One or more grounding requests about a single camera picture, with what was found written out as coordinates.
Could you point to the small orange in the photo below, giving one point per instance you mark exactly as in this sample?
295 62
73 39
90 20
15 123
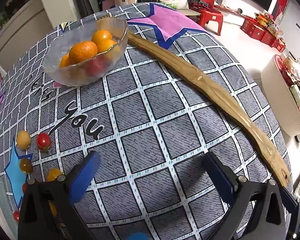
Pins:
64 61

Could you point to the stack of red gift boxes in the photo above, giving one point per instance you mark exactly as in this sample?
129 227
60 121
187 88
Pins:
261 31

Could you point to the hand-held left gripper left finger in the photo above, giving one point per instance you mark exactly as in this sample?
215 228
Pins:
86 172

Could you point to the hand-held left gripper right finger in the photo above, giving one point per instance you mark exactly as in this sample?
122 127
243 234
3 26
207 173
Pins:
218 177

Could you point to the brown-green cherry tomato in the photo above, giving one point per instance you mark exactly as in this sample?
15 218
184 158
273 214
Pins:
26 165

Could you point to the long wooden stick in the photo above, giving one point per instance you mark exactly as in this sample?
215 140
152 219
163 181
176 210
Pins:
190 73

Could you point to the white side cabinet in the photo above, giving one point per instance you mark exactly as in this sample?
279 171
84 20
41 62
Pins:
20 22

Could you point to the grey checked printed blanket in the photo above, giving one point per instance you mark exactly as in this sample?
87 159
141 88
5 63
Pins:
152 130

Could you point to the clear glass bowl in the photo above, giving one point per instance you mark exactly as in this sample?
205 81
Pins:
65 73

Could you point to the red plastic stool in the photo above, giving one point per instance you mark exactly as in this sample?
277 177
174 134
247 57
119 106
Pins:
208 10

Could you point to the white round cabinet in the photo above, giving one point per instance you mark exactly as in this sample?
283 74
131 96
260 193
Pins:
275 92

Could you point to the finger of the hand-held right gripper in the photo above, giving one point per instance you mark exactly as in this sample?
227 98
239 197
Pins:
288 200

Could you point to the pile of packaged goods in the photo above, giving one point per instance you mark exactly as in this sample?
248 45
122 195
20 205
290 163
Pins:
298 80

